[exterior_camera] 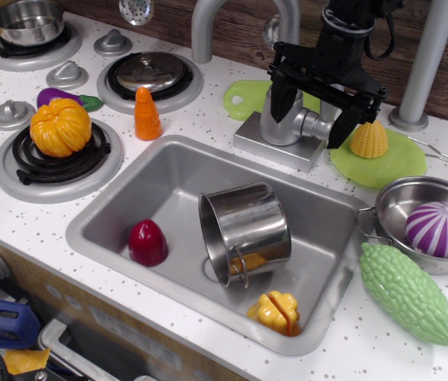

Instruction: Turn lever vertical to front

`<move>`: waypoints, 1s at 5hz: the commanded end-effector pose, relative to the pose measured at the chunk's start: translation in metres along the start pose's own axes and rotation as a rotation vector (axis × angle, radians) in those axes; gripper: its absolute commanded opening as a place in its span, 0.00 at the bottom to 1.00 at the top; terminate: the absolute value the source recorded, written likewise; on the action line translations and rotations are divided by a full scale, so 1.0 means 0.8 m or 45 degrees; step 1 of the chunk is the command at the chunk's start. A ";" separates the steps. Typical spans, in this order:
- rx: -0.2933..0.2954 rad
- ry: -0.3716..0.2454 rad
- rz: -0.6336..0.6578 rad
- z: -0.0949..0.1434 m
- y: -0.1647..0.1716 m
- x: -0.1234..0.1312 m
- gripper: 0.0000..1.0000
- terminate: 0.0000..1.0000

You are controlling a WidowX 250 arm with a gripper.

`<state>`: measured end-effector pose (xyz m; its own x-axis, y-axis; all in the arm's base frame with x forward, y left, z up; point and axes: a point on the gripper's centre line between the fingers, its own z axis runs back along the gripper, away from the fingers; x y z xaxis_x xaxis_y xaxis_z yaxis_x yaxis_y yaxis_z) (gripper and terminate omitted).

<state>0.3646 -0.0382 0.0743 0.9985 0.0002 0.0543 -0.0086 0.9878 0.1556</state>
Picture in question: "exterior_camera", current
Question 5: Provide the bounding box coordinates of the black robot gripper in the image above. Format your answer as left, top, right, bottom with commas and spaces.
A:
269, 25, 388, 149

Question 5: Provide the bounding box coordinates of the silver faucet lever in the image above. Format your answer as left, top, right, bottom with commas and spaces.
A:
292, 108, 333, 141

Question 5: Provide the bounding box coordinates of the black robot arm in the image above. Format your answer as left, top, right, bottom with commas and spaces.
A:
269, 1, 404, 149

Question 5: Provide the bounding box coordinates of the grey vertical pole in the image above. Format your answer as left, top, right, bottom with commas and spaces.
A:
388, 0, 448, 133

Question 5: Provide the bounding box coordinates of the silver toy faucet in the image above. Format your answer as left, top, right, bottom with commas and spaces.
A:
190, 0, 334, 175

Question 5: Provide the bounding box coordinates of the yellow toy corn piece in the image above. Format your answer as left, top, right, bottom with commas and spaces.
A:
350, 121, 389, 159

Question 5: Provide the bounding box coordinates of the green plastic cutting board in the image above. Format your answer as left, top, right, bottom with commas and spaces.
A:
223, 80, 427, 189

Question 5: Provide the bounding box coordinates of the steel pot lying in sink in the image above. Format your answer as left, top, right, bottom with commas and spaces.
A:
198, 183, 292, 288

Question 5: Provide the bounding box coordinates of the middle black stove burner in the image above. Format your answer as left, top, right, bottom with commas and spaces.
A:
97, 52, 203, 115

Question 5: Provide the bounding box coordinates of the black stove burner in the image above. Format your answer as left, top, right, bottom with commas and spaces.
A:
97, 52, 203, 115
0, 120, 124, 204

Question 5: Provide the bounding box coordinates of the silver toy sink basin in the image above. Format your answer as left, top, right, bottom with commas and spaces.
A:
66, 136, 365, 356

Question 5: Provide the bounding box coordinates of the steel pot lid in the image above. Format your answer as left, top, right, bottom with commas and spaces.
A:
115, 52, 187, 92

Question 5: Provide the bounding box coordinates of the orange toy carrot piece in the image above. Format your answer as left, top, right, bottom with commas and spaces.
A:
134, 87, 163, 140

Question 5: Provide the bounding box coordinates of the purple striped toy onion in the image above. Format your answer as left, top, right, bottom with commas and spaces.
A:
404, 202, 448, 259

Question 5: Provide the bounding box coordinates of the silver slotted ladle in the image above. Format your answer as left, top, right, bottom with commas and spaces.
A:
118, 0, 155, 26

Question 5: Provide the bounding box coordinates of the yellow toy pepper slice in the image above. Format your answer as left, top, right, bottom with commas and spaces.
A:
247, 291, 301, 337

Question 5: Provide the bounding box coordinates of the silver stove knob upper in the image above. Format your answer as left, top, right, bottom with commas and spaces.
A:
94, 29, 133, 56

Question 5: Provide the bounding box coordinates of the silver stove knob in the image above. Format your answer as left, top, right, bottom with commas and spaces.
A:
46, 60, 89, 90
0, 100, 35, 131
94, 29, 133, 56

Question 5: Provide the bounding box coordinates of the red toy pepper half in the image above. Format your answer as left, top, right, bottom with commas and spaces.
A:
128, 219, 168, 267

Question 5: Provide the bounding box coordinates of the green toy bitter melon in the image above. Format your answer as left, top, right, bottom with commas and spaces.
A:
359, 243, 448, 346

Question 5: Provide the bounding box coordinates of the purple toy eggplant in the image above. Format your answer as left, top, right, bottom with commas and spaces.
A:
37, 87, 103, 112

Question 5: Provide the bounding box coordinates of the silver stove knob middle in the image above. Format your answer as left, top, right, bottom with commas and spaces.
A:
46, 60, 89, 90

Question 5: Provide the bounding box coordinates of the orange toy pumpkin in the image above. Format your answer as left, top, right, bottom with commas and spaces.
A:
29, 98, 92, 158

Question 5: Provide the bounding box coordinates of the back left stove burner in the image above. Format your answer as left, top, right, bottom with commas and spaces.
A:
0, 23, 82, 72

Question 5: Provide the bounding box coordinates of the front black stove burner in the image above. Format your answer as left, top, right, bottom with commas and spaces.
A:
0, 120, 124, 204

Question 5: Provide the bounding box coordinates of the silver stove knob lower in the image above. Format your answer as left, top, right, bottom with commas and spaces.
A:
0, 100, 35, 131

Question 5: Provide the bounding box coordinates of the steel pot on back burner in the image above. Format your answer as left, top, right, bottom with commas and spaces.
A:
0, 0, 64, 47

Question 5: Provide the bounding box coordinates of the blue clamp tool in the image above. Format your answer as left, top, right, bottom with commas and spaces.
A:
0, 299, 41, 349

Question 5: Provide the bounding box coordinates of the yellow cloth scrap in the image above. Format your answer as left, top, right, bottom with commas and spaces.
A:
3, 348, 51, 375

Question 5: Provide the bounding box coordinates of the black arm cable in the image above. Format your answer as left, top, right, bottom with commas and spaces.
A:
362, 11, 398, 62

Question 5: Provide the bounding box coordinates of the steel bowl with handle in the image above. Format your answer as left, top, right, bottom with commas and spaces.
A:
355, 176, 448, 275

